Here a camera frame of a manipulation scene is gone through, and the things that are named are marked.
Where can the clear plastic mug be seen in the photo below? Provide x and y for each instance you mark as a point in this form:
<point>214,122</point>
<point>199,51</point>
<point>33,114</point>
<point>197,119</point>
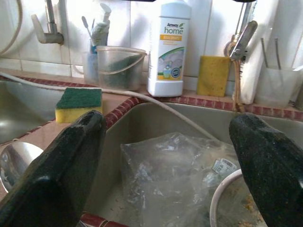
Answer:
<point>88,68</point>

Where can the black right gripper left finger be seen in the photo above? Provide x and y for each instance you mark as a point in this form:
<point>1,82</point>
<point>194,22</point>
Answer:
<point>52,184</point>

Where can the steel mesh strainer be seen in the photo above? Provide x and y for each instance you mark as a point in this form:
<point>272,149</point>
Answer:
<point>236,212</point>

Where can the blue toothbrush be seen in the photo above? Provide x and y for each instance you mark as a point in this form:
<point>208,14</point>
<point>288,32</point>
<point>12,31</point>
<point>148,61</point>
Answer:
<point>86,28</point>

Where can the white toothpaste tube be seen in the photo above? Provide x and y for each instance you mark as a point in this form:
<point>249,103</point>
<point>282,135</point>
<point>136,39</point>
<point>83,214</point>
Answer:
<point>101,30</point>

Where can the round steel plate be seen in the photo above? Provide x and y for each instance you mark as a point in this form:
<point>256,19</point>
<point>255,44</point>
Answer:
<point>19,160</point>

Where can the steel pull-out faucet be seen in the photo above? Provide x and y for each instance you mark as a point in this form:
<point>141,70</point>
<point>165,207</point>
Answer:
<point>246,35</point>

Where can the thin steel tongs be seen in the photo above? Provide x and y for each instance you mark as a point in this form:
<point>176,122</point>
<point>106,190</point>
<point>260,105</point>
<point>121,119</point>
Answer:
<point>264,52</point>

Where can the translucent plastic cup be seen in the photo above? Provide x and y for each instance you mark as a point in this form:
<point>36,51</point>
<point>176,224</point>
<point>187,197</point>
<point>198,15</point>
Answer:
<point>277,89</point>

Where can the dark green scouring pad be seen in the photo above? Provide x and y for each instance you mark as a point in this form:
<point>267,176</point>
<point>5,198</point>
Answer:
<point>120,71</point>

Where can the steel wall tap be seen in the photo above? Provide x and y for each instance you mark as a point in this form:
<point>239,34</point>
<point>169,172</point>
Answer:
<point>50,37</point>

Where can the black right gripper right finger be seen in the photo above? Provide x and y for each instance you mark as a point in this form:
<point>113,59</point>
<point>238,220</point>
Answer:
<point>277,179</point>

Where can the brown hanging brush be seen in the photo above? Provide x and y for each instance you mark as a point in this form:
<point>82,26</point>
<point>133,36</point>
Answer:
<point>237,89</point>

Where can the clear plastic bag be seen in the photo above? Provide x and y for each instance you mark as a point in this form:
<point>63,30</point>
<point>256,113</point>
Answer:
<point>165,170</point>

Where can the green and yellow sponge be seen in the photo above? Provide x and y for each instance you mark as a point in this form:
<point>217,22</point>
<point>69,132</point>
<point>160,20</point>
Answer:
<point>78,98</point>

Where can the white detergent bottle yellow cap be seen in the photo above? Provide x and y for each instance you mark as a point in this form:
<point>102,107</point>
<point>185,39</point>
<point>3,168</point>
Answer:
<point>165,59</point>

